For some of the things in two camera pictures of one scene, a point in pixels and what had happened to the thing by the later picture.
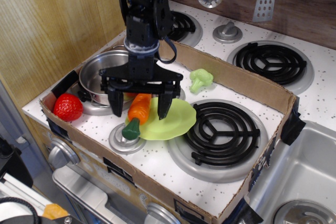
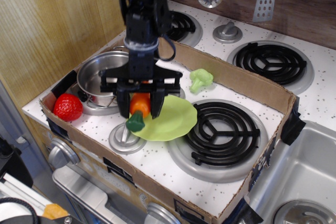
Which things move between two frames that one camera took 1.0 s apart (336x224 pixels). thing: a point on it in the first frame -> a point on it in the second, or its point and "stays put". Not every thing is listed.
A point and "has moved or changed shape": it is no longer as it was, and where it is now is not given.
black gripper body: [142, 74] stays put
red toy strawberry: [67, 107] stays put
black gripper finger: [165, 101] -> [157, 97]
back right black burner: [274, 63] stays put
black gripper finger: [116, 98] -> [123, 95]
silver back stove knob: [227, 33] stays put
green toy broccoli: [201, 78] stays put
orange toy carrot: [138, 112] has moved or changed shape
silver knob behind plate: [182, 95] stays put
